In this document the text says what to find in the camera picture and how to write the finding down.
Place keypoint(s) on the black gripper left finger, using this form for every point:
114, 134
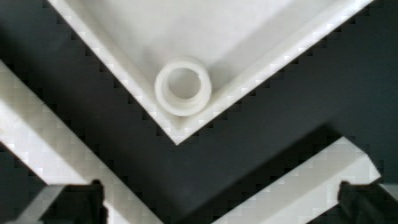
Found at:
68, 204

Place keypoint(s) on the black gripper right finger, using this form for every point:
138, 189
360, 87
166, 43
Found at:
367, 205

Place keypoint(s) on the white square tabletop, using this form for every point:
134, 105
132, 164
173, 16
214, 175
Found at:
193, 50

